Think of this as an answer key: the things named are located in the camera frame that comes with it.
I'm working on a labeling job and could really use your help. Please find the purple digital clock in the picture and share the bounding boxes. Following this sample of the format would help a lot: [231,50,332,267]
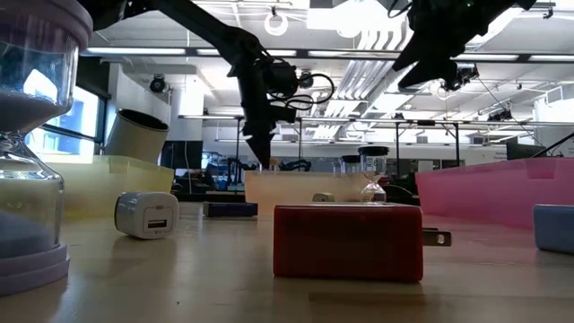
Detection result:
[202,201,259,220]

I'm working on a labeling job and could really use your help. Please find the black ceiling spotlight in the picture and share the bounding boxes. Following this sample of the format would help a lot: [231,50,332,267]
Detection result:
[443,64,480,93]

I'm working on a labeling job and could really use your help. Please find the black monitor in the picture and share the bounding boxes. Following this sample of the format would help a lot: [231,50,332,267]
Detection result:
[506,142,546,161]
[160,140,204,170]

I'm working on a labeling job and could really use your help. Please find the lilac hourglass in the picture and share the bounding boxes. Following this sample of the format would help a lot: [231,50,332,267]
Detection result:
[0,0,94,297]

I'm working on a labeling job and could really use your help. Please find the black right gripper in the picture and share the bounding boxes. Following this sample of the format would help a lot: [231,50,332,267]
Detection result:
[392,0,537,89]

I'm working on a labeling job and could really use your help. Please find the white ring lamp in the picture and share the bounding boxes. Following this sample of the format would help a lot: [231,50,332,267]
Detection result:
[263,11,290,37]

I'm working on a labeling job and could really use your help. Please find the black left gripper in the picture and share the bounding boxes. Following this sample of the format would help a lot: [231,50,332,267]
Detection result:
[237,66,297,170]

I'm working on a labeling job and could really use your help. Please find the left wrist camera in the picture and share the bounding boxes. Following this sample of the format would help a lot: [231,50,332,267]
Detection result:
[264,62,300,98]

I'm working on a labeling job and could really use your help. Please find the red wall charger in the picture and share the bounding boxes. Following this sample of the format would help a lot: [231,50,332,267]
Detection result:
[272,202,453,283]

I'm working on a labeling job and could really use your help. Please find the long ceiling light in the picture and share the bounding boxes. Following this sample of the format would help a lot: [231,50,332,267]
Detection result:
[527,54,574,63]
[84,47,187,56]
[452,53,520,62]

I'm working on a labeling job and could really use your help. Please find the pink translucent plastic bin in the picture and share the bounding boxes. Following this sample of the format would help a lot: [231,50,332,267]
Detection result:
[414,156,574,231]

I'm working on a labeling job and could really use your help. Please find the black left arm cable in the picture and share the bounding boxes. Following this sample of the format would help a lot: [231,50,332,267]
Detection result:
[286,73,336,112]

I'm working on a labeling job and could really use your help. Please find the bright window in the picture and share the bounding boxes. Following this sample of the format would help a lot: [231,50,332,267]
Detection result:
[24,66,108,163]

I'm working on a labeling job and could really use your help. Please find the round black ceiling camera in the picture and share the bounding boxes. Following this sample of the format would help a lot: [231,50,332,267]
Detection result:
[150,74,169,94]

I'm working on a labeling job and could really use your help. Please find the clear glass jar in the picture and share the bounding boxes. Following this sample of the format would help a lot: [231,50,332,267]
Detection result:
[104,109,170,165]

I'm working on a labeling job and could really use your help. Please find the periwinkle wall charger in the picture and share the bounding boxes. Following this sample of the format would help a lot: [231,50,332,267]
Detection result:
[532,204,574,256]

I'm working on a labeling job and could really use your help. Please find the orange translucent plastic bin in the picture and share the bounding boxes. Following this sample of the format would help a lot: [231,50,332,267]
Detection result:
[243,170,376,217]

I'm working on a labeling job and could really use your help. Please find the black-capped purple hourglass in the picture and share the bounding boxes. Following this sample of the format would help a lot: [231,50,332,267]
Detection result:
[339,154,362,175]

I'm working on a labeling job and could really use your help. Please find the yellow translucent plastic bin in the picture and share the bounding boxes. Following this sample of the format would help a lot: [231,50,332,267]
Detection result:
[48,154,176,222]

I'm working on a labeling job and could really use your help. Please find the white cube charger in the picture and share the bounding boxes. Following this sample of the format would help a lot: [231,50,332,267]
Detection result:
[114,191,180,240]

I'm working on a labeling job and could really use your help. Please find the black-framed background table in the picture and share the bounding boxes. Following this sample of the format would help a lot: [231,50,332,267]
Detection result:
[178,114,461,171]

